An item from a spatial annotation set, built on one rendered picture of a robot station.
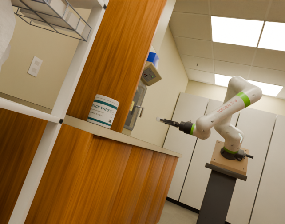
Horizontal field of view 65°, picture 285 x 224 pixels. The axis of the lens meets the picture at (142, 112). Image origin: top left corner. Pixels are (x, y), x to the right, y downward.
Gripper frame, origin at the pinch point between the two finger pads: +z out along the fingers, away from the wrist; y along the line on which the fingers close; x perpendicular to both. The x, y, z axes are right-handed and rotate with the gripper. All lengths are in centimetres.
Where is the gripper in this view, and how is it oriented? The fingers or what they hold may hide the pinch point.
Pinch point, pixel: (160, 120)
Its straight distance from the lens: 183.3
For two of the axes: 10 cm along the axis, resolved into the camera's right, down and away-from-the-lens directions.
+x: -3.2, 9.4, -1.3
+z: -8.9, -2.5, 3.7
